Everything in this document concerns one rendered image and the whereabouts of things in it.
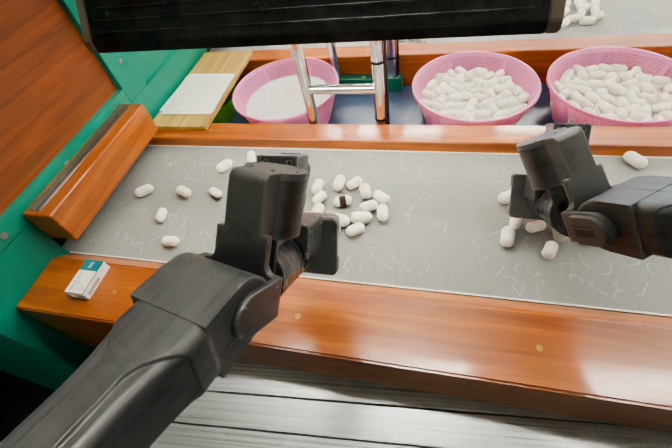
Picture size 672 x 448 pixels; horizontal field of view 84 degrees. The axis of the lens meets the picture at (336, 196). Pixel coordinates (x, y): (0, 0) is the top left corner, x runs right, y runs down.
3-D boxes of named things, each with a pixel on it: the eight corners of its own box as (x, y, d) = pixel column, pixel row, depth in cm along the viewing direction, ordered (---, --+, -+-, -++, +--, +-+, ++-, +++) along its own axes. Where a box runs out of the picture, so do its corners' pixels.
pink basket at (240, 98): (363, 119, 94) (359, 86, 87) (269, 167, 87) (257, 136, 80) (312, 76, 110) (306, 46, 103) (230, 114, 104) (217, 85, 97)
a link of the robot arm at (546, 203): (526, 184, 50) (541, 193, 43) (572, 168, 48) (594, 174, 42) (544, 231, 50) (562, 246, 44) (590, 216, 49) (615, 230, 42)
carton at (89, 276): (89, 299, 60) (81, 294, 59) (72, 297, 61) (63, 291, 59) (110, 266, 64) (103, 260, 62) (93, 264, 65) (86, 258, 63)
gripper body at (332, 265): (259, 211, 46) (228, 225, 39) (340, 216, 43) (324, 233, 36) (260, 262, 47) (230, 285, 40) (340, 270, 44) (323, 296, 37)
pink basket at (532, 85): (554, 140, 80) (568, 103, 73) (433, 168, 80) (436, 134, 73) (497, 75, 98) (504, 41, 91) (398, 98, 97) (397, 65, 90)
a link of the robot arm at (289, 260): (258, 214, 39) (223, 231, 32) (310, 225, 38) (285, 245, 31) (251, 276, 40) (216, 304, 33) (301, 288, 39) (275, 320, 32)
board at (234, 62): (207, 130, 85) (204, 126, 84) (150, 130, 89) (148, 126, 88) (253, 54, 106) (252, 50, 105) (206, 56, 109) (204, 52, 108)
